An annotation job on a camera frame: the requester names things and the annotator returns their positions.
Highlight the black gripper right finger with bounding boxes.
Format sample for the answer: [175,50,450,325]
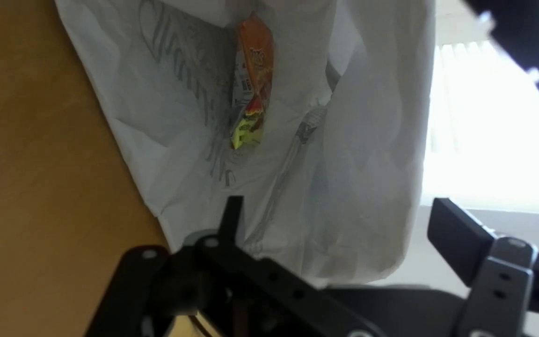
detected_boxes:
[428,196,539,337]

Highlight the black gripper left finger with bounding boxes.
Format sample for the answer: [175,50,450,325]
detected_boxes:
[85,194,386,337]

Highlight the white plastic bag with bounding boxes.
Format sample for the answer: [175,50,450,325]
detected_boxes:
[53,0,439,288]

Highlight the orange snack wrapper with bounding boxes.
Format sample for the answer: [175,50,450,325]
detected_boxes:
[229,13,278,151]

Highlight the white window blinds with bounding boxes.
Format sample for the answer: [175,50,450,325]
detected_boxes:
[420,0,539,217]

